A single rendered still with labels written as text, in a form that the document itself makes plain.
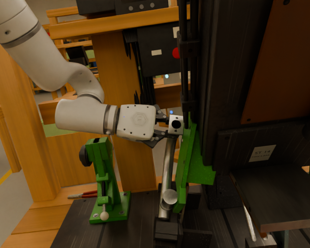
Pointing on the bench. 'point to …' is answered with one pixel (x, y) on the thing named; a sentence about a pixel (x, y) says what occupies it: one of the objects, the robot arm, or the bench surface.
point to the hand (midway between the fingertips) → (172, 127)
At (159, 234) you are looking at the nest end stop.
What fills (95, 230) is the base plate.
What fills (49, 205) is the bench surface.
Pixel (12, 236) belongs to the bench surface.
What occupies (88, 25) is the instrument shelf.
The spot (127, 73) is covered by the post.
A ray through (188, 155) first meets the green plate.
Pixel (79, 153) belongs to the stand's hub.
